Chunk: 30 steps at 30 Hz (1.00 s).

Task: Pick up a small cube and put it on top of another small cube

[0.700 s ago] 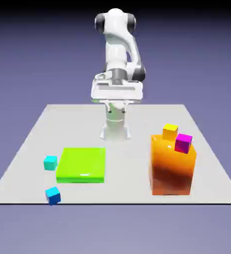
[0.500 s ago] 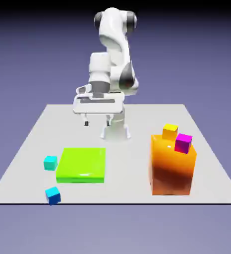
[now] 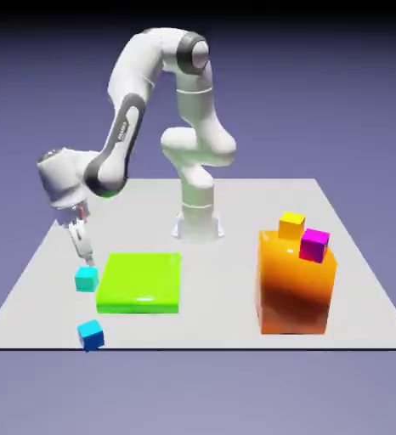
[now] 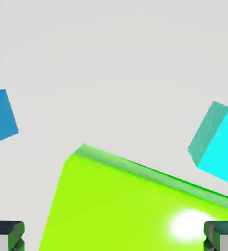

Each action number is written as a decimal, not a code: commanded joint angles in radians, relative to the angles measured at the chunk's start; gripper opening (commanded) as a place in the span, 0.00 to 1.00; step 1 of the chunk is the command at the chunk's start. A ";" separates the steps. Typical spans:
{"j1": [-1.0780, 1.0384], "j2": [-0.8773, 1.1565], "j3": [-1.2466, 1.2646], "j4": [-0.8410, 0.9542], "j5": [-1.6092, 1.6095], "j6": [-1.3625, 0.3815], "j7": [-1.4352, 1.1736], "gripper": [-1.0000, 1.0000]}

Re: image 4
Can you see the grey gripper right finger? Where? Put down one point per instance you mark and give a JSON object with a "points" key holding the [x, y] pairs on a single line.
{"points": [[221, 235]]}

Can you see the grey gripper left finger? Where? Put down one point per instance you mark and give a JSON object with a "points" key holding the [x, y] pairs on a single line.
{"points": [[4, 233]]}

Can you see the small cyan cube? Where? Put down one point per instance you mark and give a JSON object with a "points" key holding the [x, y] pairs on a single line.
{"points": [[219, 143]]}

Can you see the large lime green box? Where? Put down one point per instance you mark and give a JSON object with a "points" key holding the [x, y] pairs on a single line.
{"points": [[114, 205]]}

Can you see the small blue cube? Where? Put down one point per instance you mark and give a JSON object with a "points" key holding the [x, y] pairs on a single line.
{"points": [[0, 115]]}

